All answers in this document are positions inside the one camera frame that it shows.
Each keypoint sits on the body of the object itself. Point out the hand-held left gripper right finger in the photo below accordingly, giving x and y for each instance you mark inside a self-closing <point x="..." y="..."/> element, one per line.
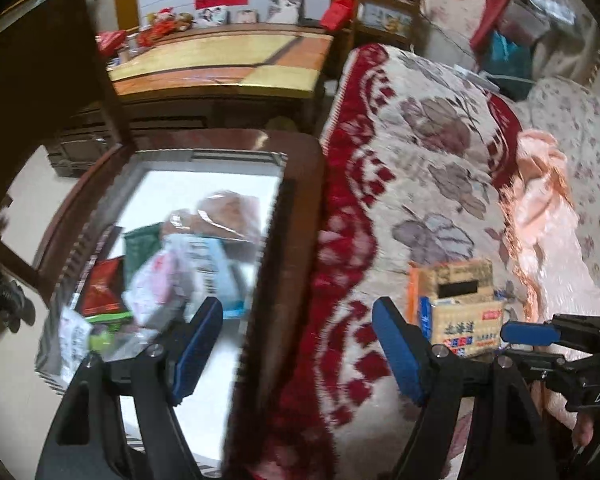
<point x="400" y="355"/>

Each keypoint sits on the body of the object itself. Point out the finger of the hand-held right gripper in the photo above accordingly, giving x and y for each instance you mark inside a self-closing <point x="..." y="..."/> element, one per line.
<point x="545" y="367"/>
<point x="527" y="333"/>

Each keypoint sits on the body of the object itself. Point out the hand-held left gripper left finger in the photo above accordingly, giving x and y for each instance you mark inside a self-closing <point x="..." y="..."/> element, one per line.
<point x="195" y="355"/>

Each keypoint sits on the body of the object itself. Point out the yellow cardboard tissue box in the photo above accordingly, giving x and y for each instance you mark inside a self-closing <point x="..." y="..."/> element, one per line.
<point x="460" y="310"/>

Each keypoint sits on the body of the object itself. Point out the chevron patterned storage box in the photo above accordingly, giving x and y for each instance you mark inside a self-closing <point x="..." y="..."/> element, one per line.
<point x="180" y="195"/>

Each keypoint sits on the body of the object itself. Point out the person's right hand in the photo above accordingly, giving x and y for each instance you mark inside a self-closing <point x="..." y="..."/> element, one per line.
<point x="585" y="427"/>

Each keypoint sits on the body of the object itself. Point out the white blue snack packet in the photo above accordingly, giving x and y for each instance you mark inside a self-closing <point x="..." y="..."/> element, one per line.
<point x="210" y="270"/>

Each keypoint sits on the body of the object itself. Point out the pink fringed satin cloth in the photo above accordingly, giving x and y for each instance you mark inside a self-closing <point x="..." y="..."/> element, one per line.
<point x="550" y="240"/>

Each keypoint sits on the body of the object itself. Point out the red snack packet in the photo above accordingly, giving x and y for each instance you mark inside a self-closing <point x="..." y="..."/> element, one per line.
<point x="102" y="287"/>

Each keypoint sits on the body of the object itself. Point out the dark green snack packet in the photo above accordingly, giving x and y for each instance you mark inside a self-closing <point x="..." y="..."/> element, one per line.
<point x="142" y="250"/>

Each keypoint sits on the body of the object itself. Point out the silver snack packet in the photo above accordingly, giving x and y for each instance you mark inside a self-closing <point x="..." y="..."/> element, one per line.
<point x="67" y="345"/>

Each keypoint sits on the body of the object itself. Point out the red cream floral fleece blanket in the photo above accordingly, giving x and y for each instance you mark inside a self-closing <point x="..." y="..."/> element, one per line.
<point x="420" y="160"/>

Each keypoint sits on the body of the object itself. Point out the floral print bed sheet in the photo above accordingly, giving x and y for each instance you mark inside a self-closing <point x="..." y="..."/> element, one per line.
<point x="590" y="135"/>

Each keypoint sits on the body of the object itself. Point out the teal plastic bag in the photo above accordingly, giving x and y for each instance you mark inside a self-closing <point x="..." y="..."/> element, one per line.
<point x="505" y="57"/>

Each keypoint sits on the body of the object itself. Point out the cream fringed fabric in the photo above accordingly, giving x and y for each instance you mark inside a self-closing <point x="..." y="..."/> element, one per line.
<point x="570" y="55"/>

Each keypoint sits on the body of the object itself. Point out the wooden glass-top cabinet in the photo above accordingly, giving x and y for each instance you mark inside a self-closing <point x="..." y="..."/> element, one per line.
<point x="220" y="60"/>

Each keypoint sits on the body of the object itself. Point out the red gift box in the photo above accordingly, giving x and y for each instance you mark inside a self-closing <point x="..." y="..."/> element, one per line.
<point x="111" y="42"/>

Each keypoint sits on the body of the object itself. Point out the brown plush toy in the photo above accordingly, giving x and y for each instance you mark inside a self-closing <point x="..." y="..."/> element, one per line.
<point x="185" y="21"/>

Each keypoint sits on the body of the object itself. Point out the red plush toy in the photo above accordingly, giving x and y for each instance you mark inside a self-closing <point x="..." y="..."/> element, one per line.
<point x="162" y="22"/>

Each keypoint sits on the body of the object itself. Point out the red hanging cloth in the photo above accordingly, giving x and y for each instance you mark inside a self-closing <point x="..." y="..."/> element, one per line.
<point x="497" y="0"/>

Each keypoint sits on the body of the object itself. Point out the framed painting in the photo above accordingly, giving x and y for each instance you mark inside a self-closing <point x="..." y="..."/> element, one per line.
<point x="385" y="17"/>

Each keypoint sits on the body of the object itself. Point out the red paper bag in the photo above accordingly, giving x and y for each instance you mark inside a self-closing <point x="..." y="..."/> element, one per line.
<point x="337" y="12"/>

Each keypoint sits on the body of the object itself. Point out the small photo frame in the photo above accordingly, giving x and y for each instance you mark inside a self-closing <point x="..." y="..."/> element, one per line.
<point x="212" y="16"/>
<point x="244" y="16"/>

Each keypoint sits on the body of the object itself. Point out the large photo frame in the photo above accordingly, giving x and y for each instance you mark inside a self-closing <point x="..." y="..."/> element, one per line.
<point x="285" y="6"/>

